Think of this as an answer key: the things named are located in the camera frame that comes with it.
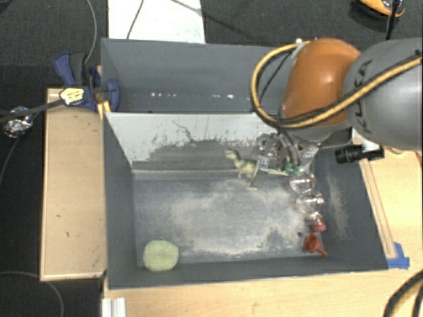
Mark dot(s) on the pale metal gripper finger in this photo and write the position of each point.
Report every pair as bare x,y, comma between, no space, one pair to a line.
258,174

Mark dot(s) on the yellow-green toy dinosaur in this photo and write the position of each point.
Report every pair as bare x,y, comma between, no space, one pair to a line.
245,167

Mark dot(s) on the clear glass round flask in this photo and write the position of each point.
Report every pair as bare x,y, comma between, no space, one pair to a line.
302,181

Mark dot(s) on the clear glass bottle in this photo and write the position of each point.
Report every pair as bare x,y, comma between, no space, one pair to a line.
307,202

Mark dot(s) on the grey metal bin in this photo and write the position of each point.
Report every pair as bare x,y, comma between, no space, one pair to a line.
215,216

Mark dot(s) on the small clear bottle red cap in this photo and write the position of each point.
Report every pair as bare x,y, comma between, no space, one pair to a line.
319,226

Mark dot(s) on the pale green round sponge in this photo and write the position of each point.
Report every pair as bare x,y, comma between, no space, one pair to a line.
161,255

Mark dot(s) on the black cylinder on white bracket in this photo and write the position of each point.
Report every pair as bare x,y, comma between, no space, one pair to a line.
348,154

